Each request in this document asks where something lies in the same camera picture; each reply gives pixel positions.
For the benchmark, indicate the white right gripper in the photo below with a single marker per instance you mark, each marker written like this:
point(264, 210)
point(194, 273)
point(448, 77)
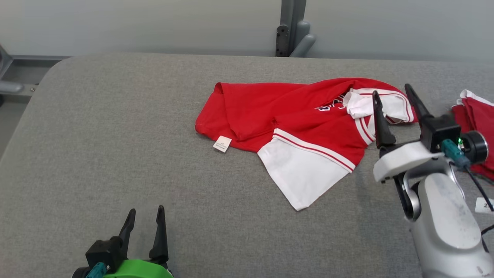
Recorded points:
point(401, 158)

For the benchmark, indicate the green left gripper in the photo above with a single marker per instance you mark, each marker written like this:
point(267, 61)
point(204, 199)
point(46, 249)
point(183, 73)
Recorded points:
point(146, 270)

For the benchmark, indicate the red jersey with white trim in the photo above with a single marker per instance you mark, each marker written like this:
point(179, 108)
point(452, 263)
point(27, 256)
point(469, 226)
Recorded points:
point(270, 112)

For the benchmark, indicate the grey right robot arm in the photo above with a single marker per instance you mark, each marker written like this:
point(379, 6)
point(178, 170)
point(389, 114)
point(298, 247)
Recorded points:
point(444, 224)

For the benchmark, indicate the folded red garment pile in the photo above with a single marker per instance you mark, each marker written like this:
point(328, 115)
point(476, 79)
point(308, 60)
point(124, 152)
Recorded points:
point(480, 123)

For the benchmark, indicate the grey fabric padded surface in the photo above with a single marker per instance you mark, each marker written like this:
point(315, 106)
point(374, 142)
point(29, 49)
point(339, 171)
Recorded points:
point(115, 154)

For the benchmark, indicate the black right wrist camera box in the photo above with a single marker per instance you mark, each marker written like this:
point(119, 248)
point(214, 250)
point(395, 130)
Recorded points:
point(440, 129)

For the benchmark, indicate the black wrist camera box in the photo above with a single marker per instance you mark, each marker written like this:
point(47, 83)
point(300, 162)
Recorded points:
point(102, 251)
point(440, 129)

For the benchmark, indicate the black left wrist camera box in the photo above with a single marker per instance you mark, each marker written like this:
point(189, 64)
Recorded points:
point(102, 251)

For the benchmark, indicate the grey metal post bracket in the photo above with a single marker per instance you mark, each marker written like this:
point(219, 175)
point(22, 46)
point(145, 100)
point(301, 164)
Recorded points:
point(293, 15)

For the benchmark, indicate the grey metal frame strut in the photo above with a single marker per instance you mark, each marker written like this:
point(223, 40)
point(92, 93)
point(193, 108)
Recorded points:
point(23, 63)

